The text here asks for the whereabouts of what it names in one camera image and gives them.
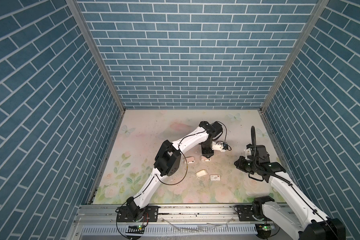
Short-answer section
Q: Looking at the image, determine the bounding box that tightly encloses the staple box tray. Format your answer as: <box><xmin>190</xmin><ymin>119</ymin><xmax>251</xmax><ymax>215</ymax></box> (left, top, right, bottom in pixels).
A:
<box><xmin>195</xmin><ymin>170</ymin><xmax>208</xmax><ymax>178</ymax></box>

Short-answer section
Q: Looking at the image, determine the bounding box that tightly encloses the staple box sleeve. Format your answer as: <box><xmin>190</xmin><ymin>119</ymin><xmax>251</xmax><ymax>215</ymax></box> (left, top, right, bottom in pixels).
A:
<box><xmin>210</xmin><ymin>175</ymin><xmax>221</xmax><ymax>182</ymax></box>

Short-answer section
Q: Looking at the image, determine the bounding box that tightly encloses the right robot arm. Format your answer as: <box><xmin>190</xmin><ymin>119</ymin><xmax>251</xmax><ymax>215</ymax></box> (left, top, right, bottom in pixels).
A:
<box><xmin>234</xmin><ymin>144</ymin><xmax>346</xmax><ymax>240</ymax></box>

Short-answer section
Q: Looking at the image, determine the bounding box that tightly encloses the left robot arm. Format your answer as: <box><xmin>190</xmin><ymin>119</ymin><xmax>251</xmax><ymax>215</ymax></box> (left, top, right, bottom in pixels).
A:
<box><xmin>125</xmin><ymin>121</ymin><xmax>228</xmax><ymax>221</ymax></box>

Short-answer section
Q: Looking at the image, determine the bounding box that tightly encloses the right controller board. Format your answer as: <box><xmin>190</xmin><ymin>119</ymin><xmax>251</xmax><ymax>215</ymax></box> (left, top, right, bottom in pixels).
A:
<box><xmin>255</xmin><ymin>224</ymin><xmax>273</xmax><ymax>240</ymax></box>

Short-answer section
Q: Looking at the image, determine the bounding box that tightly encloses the controller board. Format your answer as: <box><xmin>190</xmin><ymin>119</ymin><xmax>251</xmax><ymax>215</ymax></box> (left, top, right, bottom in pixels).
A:
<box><xmin>125</xmin><ymin>225</ymin><xmax>146</xmax><ymax>240</ymax></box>
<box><xmin>255</xmin><ymin>224</ymin><xmax>273</xmax><ymax>240</ymax></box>

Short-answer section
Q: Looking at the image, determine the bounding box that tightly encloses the left controller board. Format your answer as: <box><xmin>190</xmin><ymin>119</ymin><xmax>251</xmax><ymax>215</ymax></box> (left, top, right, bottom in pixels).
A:
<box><xmin>125</xmin><ymin>225</ymin><xmax>146</xmax><ymax>240</ymax></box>

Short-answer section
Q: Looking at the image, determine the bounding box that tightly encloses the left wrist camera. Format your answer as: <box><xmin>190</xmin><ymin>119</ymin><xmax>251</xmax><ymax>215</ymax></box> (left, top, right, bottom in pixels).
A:
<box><xmin>212</xmin><ymin>141</ymin><xmax>232</xmax><ymax>152</ymax></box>

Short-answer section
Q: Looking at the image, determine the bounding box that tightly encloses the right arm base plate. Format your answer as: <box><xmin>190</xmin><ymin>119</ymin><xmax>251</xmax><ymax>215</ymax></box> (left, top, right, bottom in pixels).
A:
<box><xmin>233</xmin><ymin>205</ymin><xmax>272</xmax><ymax>222</ymax></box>

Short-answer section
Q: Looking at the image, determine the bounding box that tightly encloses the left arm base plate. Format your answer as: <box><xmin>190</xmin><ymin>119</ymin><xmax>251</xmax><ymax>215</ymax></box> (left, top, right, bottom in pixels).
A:
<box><xmin>117</xmin><ymin>205</ymin><xmax>160</xmax><ymax>223</ymax></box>

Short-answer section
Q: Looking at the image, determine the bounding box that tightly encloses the aluminium front rail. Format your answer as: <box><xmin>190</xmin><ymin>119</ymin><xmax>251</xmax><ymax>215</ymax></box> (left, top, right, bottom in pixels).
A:
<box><xmin>67</xmin><ymin>203</ymin><xmax>293</xmax><ymax>240</ymax></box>

